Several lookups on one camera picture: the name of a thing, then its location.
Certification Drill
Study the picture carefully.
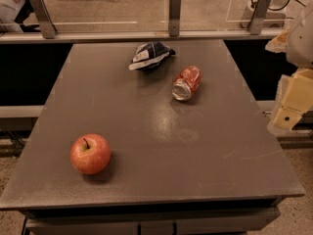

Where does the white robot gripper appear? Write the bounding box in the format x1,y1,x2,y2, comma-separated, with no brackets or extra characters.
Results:
265,1,313,130

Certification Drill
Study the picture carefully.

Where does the red crushed coke can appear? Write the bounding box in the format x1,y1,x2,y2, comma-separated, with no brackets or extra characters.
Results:
171,66,201,101

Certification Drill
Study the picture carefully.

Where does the red apple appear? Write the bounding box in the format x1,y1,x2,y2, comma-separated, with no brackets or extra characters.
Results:
69,134,112,175

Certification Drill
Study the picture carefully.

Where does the blue white chip bag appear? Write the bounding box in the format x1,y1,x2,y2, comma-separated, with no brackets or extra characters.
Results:
128,41,176,71

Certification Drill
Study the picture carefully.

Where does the person in background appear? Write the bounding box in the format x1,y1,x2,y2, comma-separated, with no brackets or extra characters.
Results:
0,0,37,33

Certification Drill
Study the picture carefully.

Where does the right metal rail bracket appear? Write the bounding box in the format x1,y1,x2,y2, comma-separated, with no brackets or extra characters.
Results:
247,0,271,35

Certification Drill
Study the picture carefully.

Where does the metal rail bracket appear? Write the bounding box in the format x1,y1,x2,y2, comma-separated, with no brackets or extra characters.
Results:
29,0,57,39
247,0,271,35
168,0,181,37

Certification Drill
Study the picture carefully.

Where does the white robot base with cable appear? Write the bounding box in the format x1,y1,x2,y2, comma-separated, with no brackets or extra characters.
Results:
241,0,307,29

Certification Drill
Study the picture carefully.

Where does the grey horizontal rail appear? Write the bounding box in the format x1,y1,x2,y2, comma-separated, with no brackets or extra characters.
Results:
0,28,282,44

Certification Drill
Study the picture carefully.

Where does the middle metal rail bracket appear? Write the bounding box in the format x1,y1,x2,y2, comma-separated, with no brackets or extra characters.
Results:
168,0,181,37

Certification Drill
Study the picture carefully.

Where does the left metal rail bracket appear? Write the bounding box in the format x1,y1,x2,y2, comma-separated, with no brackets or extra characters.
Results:
29,0,57,39

